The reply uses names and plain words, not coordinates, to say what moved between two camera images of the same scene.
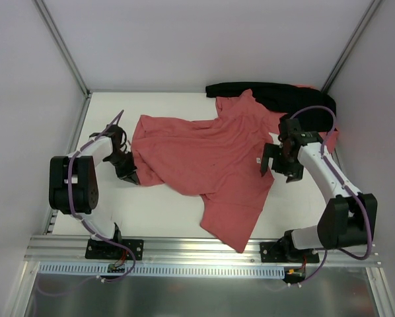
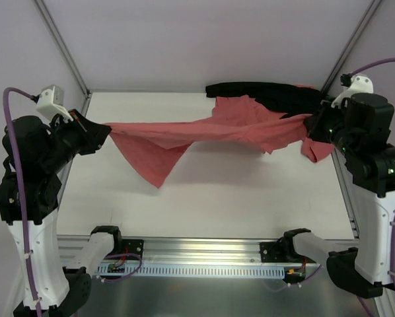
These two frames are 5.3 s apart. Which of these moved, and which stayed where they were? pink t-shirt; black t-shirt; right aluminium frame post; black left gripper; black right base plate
Moved: pink t-shirt; black left gripper
Stayed: right aluminium frame post; black t-shirt; black right base plate
